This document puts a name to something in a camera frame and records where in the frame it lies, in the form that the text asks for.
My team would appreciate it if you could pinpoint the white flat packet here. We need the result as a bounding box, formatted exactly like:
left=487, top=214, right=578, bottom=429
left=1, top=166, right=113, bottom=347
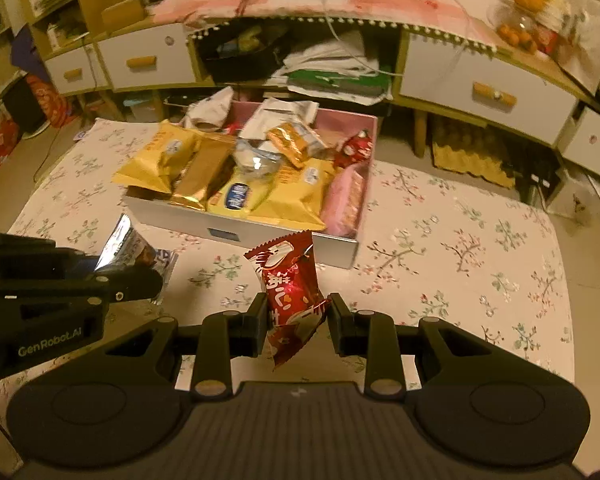
left=239, top=96, right=322, bottom=142

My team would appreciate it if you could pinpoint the pile of small oranges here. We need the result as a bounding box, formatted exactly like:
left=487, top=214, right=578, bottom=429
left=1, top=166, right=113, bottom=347
left=496, top=21, right=539, bottom=54

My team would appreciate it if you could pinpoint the white drawer wooden handle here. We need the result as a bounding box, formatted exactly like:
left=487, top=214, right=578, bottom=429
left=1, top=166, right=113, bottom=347
left=96, top=24, right=199, bottom=92
left=561, top=106, right=600, bottom=187

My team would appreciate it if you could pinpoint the wide white drawer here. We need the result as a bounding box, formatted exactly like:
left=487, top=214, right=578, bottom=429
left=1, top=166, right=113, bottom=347
left=396, top=36, right=579, bottom=134

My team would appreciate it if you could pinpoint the red patterned bag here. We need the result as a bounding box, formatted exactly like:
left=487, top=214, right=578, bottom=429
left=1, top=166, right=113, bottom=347
left=24, top=73, right=79, bottom=129

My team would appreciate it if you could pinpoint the pink cardboard box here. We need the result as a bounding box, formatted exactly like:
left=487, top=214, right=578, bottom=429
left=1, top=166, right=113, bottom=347
left=122, top=100, right=379, bottom=270

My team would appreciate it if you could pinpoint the floral mat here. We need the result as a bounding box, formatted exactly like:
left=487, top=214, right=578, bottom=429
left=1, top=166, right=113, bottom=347
left=0, top=116, right=577, bottom=442

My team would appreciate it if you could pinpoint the wooden bookshelf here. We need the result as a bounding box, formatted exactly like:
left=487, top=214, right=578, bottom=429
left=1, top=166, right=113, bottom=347
left=0, top=0, right=107, bottom=97

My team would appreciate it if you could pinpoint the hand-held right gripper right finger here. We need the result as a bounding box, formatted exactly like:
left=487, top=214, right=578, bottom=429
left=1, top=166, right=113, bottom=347
left=325, top=291, right=497, bottom=402

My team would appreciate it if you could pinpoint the stack of brown egg trays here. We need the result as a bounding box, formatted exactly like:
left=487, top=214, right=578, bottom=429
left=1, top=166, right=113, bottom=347
left=429, top=116, right=507, bottom=162

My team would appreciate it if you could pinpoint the silver blue snack packet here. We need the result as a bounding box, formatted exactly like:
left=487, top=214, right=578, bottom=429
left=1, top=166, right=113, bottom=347
left=96, top=213, right=179, bottom=307

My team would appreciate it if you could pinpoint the white cable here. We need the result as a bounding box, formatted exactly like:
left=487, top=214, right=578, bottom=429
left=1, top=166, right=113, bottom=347
left=319, top=0, right=473, bottom=82

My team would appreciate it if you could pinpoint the crumpled white bag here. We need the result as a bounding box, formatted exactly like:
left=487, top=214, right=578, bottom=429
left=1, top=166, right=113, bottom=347
left=181, top=86, right=237, bottom=132

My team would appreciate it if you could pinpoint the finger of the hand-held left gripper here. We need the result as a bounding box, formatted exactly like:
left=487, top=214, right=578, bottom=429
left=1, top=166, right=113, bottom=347
left=0, top=247, right=101, bottom=282
left=82, top=269, right=164, bottom=307

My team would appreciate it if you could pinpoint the small red snack packet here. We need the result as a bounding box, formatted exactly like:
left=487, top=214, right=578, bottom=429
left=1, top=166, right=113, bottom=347
left=334, top=129, right=374, bottom=169

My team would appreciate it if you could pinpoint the glass fruit bowl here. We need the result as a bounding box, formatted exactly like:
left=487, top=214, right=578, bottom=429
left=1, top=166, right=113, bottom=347
left=486, top=0, right=563, bottom=57

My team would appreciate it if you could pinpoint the small white drawer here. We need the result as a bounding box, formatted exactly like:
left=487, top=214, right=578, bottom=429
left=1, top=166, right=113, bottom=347
left=44, top=49, right=102, bottom=97

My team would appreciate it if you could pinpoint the pile of white green bags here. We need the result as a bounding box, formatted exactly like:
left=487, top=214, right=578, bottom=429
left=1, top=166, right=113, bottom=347
left=269, top=29, right=397, bottom=102

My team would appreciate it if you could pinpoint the white printed paper box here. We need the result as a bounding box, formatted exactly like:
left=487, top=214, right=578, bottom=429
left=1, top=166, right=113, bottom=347
left=546, top=166, right=600, bottom=227

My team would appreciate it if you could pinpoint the orange gold snack packet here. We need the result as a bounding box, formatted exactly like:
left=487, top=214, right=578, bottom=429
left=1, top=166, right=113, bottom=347
left=265, top=121, right=314, bottom=169

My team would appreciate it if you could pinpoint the dark red snack packet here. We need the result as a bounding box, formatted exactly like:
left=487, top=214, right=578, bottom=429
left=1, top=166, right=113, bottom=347
left=243, top=229, right=332, bottom=372

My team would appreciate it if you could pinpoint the pink snack packet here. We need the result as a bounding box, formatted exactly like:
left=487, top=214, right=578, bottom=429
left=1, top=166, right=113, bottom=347
left=321, top=165, right=372, bottom=239

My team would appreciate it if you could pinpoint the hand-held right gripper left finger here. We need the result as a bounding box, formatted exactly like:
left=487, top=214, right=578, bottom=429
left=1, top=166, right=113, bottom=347
left=102, top=291, right=274, bottom=403

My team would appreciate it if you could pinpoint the yellow egg tray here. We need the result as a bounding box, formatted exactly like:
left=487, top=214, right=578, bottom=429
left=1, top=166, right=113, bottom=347
left=431, top=144, right=517, bottom=190

